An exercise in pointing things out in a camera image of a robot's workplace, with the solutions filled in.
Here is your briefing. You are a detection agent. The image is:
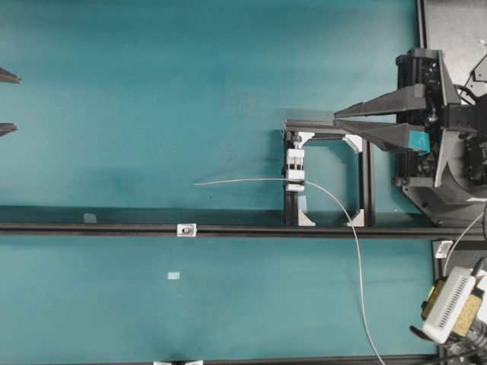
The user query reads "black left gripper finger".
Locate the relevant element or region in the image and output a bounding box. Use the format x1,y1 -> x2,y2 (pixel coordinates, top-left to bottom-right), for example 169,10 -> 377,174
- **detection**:
0,68 -> 21,83
0,122 -> 18,137

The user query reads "thin steel wire cable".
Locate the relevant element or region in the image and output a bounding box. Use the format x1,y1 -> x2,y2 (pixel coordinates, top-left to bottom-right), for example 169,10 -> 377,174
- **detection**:
193,178 -> 385,365

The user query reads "small tape piece upper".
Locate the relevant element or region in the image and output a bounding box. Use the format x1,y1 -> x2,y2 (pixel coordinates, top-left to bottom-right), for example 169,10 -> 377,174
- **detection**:
83,213 -> 97,224

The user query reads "long black aluminium rail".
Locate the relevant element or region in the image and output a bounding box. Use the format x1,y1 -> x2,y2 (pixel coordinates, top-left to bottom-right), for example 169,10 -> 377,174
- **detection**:
1,223 -> 463,240

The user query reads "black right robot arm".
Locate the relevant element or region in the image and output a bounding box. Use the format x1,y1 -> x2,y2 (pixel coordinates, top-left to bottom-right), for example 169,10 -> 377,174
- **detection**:
333,48 -> 486,227

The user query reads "white wire clamp block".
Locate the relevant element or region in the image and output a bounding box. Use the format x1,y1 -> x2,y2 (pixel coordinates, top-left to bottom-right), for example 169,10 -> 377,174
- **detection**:
285,148 -> 305,192

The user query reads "small tape piece lower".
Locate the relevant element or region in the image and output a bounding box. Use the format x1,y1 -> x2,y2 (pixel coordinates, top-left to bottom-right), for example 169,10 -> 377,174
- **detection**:
167,271 -> 180,280

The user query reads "black right edge rail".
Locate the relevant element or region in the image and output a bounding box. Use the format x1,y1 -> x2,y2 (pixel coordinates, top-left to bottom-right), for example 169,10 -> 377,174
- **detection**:
415,0 -> 428,48

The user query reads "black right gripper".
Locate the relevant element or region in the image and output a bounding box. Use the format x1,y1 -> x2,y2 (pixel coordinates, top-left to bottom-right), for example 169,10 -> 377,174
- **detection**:
333,48 -> 461,187

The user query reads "black bottom edge rail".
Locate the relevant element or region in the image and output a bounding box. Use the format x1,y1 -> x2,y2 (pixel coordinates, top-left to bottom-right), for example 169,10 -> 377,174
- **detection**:
151,354 -> 438,365

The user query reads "white bracket with hole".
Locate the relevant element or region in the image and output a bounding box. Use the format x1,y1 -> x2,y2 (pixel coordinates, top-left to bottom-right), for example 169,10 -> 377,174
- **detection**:
177,224 -> 197,237

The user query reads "black edge rail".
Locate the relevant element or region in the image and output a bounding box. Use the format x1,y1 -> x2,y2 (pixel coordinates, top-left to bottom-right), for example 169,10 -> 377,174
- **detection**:
415,0 -> 428,48
151,354 -> 438,365

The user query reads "white box with vents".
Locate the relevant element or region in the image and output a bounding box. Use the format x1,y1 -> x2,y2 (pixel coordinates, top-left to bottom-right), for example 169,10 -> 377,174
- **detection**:
421,266 -> 486,348

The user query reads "small tape piece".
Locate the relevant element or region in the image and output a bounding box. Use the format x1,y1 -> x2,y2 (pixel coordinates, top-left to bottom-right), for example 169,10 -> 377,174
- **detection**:
167,271 -> 180,280
83,213 -> 97,224

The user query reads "black rectangular profile frame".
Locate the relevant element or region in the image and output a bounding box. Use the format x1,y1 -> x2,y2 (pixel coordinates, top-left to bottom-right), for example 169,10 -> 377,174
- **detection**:
282,119 -> 376,227

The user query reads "white rail end bracket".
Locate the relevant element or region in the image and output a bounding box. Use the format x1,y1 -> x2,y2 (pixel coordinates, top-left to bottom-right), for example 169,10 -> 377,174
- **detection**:
433,240 -> 453,259

